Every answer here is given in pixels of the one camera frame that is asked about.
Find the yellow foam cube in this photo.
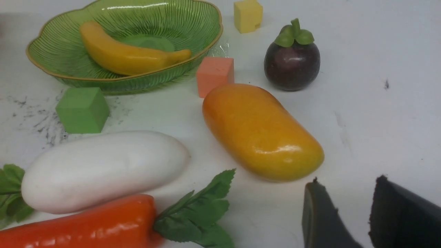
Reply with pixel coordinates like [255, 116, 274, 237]
[234, 0, 263, 33]

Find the dark purple toy mangosteen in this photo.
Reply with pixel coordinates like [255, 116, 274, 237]
[264, 18, 321, 92]

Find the green foam cube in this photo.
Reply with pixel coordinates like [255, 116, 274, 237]
[55, 87, 110, 134]

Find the green ribbed glass plate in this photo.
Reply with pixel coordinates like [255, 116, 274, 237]
[26, 0, 223, 95]

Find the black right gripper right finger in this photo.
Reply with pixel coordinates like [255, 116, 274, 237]
[369, 175, 441, 248]

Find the yellow toy banana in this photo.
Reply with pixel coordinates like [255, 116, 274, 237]
[79, 21, 192, 76]

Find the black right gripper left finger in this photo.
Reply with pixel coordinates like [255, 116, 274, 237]
[302, 178, 362, 248]

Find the white toy radish with leaves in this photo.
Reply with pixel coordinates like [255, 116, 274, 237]
[22, 131, 192, 218]

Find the orange yellow toy mango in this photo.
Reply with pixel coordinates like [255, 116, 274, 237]
[203, 84, 325, 182]

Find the orange foam cube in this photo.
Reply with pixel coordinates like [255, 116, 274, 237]
[196, 56, 235, 99]

